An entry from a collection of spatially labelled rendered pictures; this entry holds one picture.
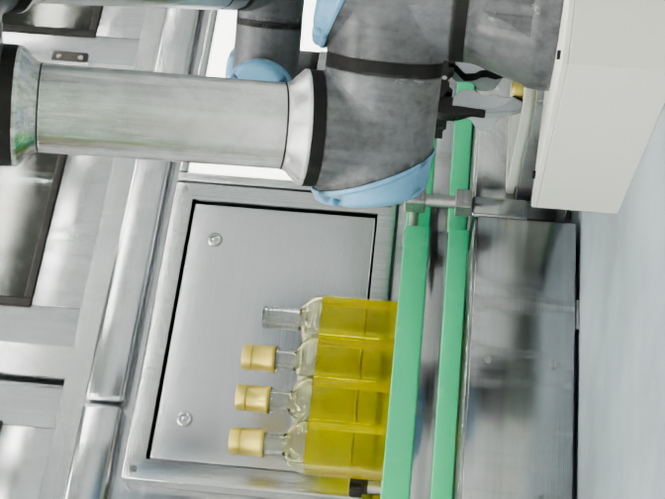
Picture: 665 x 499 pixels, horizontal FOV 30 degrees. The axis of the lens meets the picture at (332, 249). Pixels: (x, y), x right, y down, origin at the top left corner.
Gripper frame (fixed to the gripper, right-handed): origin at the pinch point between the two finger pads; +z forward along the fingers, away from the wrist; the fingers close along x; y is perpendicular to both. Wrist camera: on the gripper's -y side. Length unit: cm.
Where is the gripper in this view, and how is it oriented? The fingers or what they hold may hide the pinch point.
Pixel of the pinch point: (519, 87)
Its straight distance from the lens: 151.6
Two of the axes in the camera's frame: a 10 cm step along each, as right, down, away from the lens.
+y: 0.2, 4.6, 8.9
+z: 9.9, 0.8, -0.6
